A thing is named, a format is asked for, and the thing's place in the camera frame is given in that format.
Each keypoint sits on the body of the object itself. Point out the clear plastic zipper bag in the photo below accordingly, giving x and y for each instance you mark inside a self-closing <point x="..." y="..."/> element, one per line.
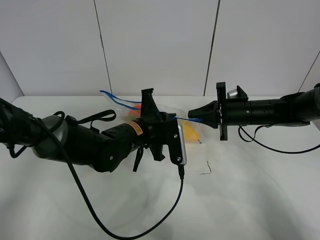
<point x="121" y="107"/>

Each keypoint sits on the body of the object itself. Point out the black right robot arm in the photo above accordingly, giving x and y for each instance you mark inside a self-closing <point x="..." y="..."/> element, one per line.
<point x="293" y="110"/>

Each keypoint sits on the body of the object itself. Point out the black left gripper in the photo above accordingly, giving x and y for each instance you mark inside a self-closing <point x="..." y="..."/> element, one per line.
<point x="160" y="128"/>

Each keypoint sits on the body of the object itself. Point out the yellow pear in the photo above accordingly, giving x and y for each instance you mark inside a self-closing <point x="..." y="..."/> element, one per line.
<point x="191" y="136"/>

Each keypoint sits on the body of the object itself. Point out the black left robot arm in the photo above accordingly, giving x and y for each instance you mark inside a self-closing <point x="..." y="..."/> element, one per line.
<point x="103" y="151"/>

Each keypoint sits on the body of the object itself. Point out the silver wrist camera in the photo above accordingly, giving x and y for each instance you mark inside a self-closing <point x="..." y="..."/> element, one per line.
<point x="183" y="158"/>
<point x="237" y="95"/>

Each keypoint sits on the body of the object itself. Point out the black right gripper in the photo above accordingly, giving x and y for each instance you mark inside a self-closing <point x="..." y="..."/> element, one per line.
<point x="230" y="112"/>

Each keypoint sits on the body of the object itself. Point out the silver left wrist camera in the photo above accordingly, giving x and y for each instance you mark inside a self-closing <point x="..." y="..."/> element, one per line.
<point x="183" y="158"/>

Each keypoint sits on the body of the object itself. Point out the orange fruit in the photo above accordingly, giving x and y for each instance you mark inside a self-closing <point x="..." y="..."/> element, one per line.
<point x="135" y="111"/>

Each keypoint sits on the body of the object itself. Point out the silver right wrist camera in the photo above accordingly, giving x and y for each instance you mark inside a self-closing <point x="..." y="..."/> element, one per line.
<point x="237" y="95"/>

